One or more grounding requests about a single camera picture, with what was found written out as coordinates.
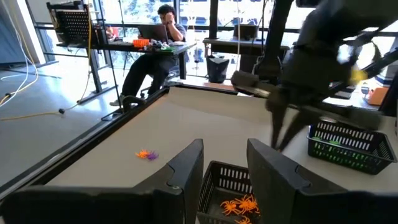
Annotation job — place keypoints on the black tripod stand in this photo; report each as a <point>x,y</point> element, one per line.
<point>110,56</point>

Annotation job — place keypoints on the yellow tag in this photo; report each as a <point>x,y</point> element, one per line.
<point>357,76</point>

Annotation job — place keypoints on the black clamp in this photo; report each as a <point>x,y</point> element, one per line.
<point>133,100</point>

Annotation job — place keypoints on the black trash bin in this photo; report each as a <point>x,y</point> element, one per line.
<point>216,70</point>

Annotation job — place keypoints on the black metal table frame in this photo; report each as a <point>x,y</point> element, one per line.
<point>93,137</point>

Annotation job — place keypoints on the dark box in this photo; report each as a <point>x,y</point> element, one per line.
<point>245,31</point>

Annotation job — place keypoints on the small orange basket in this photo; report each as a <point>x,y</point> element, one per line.
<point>141,43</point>

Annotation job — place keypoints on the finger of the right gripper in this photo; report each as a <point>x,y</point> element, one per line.
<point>300,123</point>
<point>277,118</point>

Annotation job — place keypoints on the orange plastic spider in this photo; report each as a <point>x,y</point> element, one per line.
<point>247,203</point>
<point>142,154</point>
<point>244,221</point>
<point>230,207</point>

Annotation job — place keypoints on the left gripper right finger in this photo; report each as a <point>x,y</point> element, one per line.
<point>273,180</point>

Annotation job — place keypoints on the dark work desk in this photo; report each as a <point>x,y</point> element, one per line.
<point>245,45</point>
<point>124,47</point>

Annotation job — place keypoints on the purple plastic spider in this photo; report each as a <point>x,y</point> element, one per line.
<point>152,155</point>

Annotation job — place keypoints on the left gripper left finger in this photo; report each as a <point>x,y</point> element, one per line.
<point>186,168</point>

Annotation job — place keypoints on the dark laptop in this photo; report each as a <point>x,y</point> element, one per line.
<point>154,32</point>

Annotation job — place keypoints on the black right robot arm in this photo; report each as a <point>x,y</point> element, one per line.
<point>342,18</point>

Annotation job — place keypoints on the person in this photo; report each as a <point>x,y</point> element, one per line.
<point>149,65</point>

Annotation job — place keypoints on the black slotted plastic basket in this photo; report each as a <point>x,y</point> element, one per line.
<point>217,168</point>
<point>373,161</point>

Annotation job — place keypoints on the black crate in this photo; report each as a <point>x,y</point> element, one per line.
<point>73,26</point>

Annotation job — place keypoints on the green plastic Halloween toy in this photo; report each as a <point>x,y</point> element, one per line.
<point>317,137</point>
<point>334,142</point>

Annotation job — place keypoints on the grey table mat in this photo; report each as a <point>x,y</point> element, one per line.
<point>202,118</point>

